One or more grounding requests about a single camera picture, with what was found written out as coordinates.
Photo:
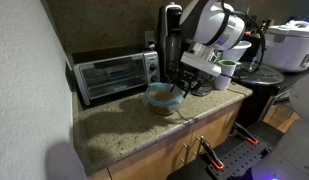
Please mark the silver toaster oven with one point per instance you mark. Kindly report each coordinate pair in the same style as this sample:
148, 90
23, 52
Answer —
114, 75

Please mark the large glass pot lid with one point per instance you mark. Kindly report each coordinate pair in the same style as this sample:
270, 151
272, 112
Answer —
264, 75

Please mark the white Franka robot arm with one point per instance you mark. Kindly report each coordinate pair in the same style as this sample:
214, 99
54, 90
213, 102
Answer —
210, 23

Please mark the black stove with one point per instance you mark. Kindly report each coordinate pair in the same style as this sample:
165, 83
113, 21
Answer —
260, 100

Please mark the wooden base cabinet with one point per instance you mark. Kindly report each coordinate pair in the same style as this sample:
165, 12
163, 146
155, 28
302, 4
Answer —
167, 150

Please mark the black soda maker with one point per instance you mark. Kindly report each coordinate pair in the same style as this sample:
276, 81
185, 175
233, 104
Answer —
170, 36

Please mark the white rice cooker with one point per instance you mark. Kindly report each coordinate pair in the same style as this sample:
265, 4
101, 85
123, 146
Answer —
287, 43

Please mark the wall power outlet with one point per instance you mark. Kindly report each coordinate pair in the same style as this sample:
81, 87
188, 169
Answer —
149, 39

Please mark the black orange clamp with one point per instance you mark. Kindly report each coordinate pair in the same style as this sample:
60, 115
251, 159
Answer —
245, 133
212, 155

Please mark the white mug green inside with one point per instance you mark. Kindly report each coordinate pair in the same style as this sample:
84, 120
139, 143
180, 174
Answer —
225, 75

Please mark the glass bowl with food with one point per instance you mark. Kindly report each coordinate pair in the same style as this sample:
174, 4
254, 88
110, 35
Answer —
164, 109

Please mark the black perforated robot table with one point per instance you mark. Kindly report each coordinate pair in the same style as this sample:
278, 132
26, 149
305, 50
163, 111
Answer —
237, 156

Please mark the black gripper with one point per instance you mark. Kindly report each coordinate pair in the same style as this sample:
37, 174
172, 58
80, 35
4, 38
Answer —
189, 78

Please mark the small bowl with food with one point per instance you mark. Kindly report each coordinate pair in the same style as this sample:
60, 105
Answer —
162, 96

